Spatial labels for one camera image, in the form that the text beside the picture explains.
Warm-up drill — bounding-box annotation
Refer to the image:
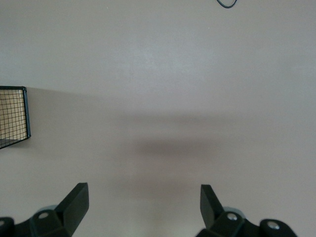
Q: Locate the black cable loop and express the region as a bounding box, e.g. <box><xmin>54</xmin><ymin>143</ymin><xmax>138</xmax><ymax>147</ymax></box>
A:
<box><xmin>216</xmin><ymin>0</ymin><xmax>238</xmax><ymax>8</ymax></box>

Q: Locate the black wire rack wooden shelf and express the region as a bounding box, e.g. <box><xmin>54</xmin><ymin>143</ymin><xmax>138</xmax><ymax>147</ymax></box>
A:
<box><xmin>0</xmin><ymin>85</ymin><xmax>32</xmax><ymax>150</ymax></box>

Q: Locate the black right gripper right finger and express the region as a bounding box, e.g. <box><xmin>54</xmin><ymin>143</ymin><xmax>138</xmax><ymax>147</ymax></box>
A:
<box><xmin>196</xmin><ymin>184</ymin><xmax>297</xmax><ymax>237</ymax></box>

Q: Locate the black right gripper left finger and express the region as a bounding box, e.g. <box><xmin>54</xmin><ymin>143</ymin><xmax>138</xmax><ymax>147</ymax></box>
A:
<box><xmin>0</xmin><ymin>182</ymin><xmax>90</xmax><ymax>237</ymax></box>

